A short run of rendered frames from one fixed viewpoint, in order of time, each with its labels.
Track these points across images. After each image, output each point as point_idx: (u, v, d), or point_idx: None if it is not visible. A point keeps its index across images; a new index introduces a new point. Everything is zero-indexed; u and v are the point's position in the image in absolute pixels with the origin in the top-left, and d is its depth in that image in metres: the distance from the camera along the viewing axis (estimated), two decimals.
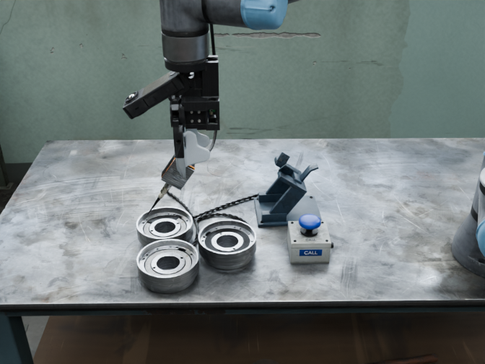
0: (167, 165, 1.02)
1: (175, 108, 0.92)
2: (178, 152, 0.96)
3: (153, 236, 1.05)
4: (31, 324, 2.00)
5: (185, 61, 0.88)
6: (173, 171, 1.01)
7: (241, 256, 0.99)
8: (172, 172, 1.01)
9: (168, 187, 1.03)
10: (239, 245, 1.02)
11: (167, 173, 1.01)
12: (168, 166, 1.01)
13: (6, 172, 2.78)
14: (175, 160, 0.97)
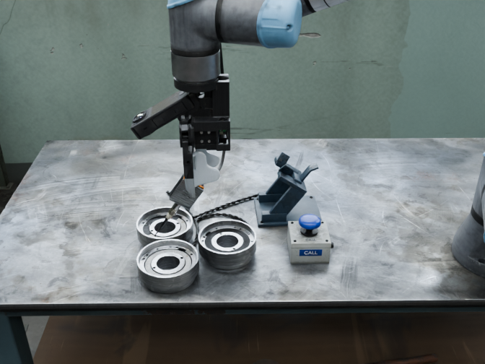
0: (176, 185, 1.00)
1: (185, 128, 0.90)
2: (188, 173, 0.94)
3: (153, 236, 1.05)
4: (31, 324, 2.00)
5: (195, 81, 0.86)
6: (182, 191, 0.99)
7: (241, 256, 0.99)
8: (181, 192, 0.99)
9: (177, 208, 1.01)
10: (239, 245, 1.02)
11: (175, 193, 0.99)
12: (176, 187, 0.99)
13: (6, 172, 2.78)
14: (185, 180, 0.95)
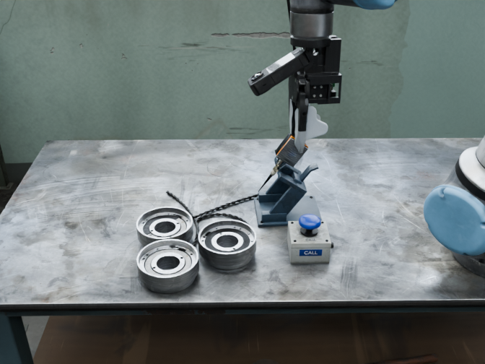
0: (281, 143, 1.09)
1: (302, 82, 1.00)
2: (302, 126, 1.03)
3: (153, 236, 1.05)
4: (31, 324, 2.00)
5: (316, 37, 0.97)
6: (289, 149, 1.08)
7: (241, 256, 0.99)
8: (288, 150, 1.08)
9: (281, 165, 1.10)
10: (239, 245, 1.02)
11: (282, 151, 1.08)
12: (283, 144, 1.08)
13: (6, 172, 2.78)
14: (297, 134, 1.04)
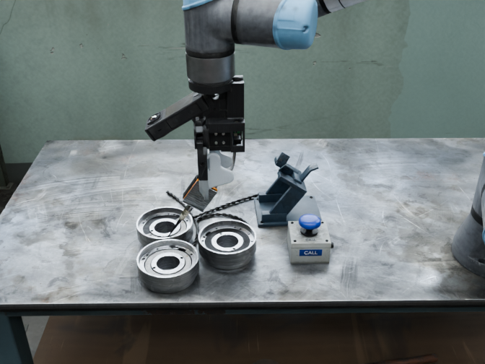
0: (189, 186, 1.00)
1: (200, 131, 0.90)
2: (202, 175, 0.93)
3: (153, 236, 1.05)
4: (31, 324, 2.00)
5: (211, 83, 0.86)
6: (195, 193, 0.98)
7: (241, 256, 0.99)
8: (195, 194, 0.98)
9: (190, 209, 1.01)
10: (239, 245, 1.02)
11: (189, 195, 0.98)
12: (190, 188, 0.99)
13: (6, 172, 2.78)
14: (198, 183, 0.95)
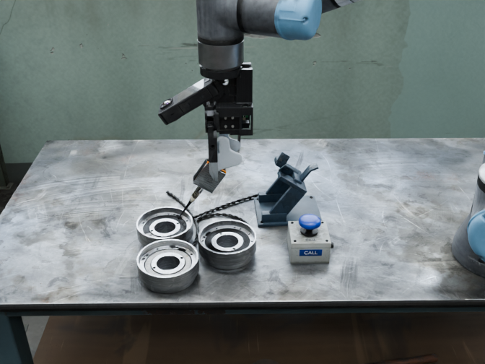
0: (199, 169, 1.05)
1: (210, 114, 0.95)
2: (212, 157, 0.99)
3: (153, 236, 1.05)
4: (31, 324, 2.00)
5: (221, 68, 0.91)
6: (205, 175, 1.03)
7: (241, 256, 0.99)
8: (204, 176, 1.04)
9: (200, 191, 1.06)
10: (239, 245, 1.02)
11: (199, 177, 1.04)
12: (200, 170, 1.04)
13: (6, 172, 2.78)
14: (208, 165, 1.00)
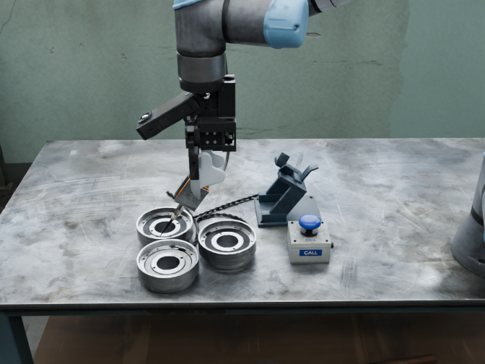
0: (181, 185, 0.99)
1: (190, 130, 0.89)
2: (193, 174, 0.93)
3: (153, 236, 1.05)
4: (31, 324, 2.00)
5: (202, 82, 0.85)
6: (187, 192, 0.98)
7: (241, 256, 0.99)
8: (186, 193, 0.98)
9: (182, 209, 1.00)
10: (239, 245, 1.02)
11: (180, 194, 0.98)
12: (182, 187, 0.99)
13: (6, 172, 2.78)
14: (190, 182, 0.95)
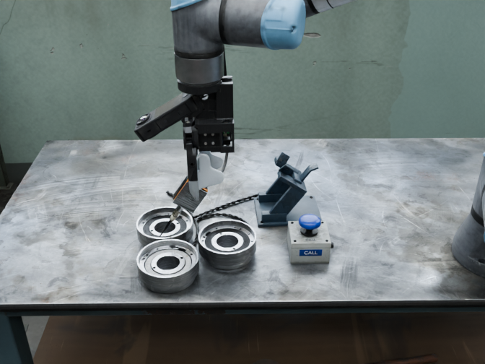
0: (180, 187, 0.99)
1: (189, 131, 0.90)
2: (191, 175, 0.93)
3: None
4: (31, 324, 2.00)
5: (199, 84, 0.86)
6: (185, 193, 0.98)
7: (241, 256, 0.99)
8: (185, 195, 0.98)
9: (180, 209, 1.00)
10: (239, 245, 1.02)
11: (179, 196, 0.98)
12: (180, 188, 0.99)
13: (6, 172, 2.78)
14: (188, 183, 0.95)
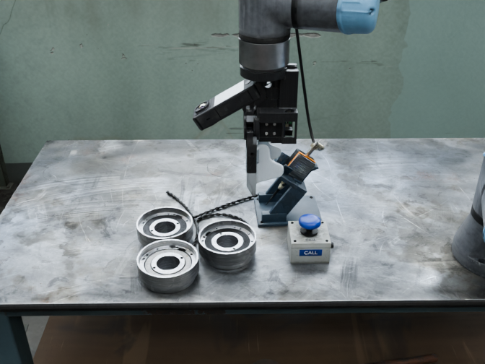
0: (289, 158, 1.11)
1: (250, 120, 0.86)
2: (250, 167, 0.89)
3: None
4: (31, 324, 2.00)
5: (265, 70, 0.82)
6: (296, 164, 1.10)
7: (241, 256, 0.99)
8: (295, 165, 1.10)
9: None
10: (239, 245, 1.02)
11: (290, 166, 1.10)
12: (291, 159, 1.10)
13: (6, 172, 2.78)
14: (246, 175, 0.90)
